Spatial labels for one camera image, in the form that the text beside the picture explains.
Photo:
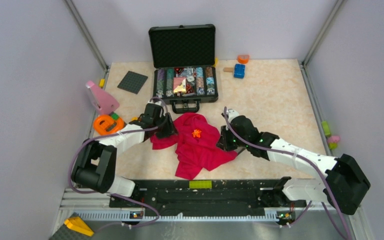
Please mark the grey studded mat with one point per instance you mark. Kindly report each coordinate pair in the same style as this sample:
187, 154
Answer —
64, 233

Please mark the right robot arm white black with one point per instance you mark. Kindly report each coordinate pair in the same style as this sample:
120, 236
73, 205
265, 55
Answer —
339, 181

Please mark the blue toy mallet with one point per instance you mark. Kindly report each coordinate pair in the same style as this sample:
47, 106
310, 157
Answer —
238, 70

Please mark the magenta red garment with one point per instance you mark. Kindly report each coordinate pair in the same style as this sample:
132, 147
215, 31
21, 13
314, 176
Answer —
194, 154

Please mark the pink plastic stand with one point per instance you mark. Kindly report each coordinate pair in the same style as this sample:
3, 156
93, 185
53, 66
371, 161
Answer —
102, 101

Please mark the gold orange brooch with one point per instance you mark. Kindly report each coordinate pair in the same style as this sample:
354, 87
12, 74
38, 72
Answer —
196, 133

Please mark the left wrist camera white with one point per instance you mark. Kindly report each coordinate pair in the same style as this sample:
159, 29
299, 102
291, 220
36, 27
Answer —
153, 109

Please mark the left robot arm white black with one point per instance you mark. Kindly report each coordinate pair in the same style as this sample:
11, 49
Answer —
94, 163

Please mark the green pink toy blocks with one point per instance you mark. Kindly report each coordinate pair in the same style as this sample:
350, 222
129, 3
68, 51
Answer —
332, 140

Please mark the orange plastic ring toy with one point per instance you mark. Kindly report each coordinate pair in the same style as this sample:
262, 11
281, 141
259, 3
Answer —
105, 125

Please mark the small yellow block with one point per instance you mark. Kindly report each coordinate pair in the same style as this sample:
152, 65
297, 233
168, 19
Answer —
102, 83

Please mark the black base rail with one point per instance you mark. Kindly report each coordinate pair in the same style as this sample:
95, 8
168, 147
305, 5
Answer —
224, 198

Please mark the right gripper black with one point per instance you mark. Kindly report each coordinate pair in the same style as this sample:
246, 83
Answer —
223, 143

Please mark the yellow wedge block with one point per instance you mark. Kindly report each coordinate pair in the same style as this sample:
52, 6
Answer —
78, 225

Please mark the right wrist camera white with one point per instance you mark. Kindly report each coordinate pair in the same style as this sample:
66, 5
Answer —
231, 114

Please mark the black poker chip case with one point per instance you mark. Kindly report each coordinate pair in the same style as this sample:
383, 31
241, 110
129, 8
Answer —
184, 62

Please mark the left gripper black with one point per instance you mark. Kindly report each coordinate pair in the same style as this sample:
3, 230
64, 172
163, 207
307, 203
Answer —
170, 130

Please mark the dark grey lego baseplate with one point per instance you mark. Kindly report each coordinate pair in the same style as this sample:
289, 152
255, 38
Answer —
132, 82

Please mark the orange tape dispenser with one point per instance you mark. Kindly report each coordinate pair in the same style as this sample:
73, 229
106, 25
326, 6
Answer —
243, 59

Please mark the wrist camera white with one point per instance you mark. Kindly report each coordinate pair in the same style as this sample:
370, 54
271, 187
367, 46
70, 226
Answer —
231, 114
153, 109

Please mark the lime green lego brick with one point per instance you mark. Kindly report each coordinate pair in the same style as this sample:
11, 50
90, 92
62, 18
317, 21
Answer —
200, 184

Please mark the green small brick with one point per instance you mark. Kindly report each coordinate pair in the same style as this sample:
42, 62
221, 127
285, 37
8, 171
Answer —
114, 116

